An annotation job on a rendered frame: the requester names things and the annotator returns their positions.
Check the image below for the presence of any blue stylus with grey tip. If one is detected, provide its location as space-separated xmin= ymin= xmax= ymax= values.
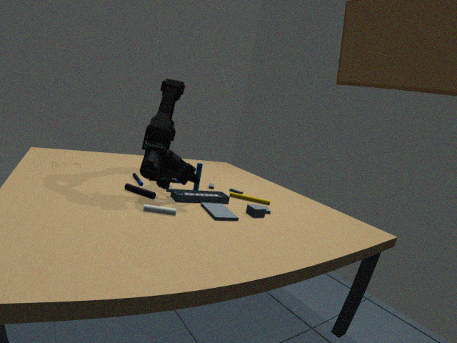
xmin=194 ymin=163 xmax=203 ymax=195

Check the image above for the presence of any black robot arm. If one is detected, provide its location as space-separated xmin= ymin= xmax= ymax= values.
xmin=140 ymin=79 xmax=185 ymax=189

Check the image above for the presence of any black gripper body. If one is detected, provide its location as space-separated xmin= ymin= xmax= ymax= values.
xmin=161 ymin=149 xmax=196 ymax=185

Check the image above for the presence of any yellow cylinder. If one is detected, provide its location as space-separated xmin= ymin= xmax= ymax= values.
xmin=229 ymin=192 xmax=271 ymax=205

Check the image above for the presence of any white cylinder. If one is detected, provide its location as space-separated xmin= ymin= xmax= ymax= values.
xmin=144 ymin=204 xmax=176 ymax=216

